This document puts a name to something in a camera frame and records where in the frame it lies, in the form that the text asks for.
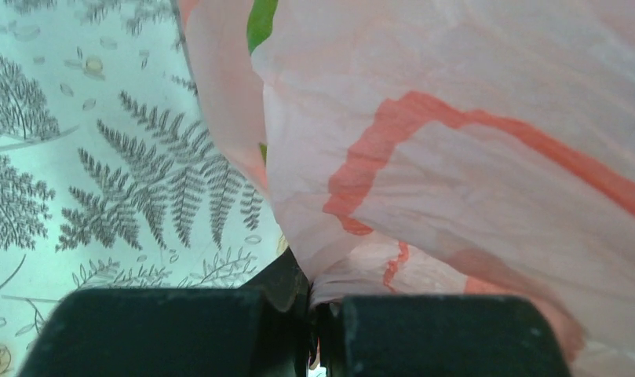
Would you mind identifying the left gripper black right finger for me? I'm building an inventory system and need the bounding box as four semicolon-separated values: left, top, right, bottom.
316;295;571;377

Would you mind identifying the floral patterned table mat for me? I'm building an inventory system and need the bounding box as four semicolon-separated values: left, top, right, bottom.
0;1;279;376

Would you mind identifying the pink plastic grocery bag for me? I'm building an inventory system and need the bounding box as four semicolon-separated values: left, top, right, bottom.
178;1;635;376

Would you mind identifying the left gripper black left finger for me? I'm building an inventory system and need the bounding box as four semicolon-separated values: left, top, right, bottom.
20;251;310;377

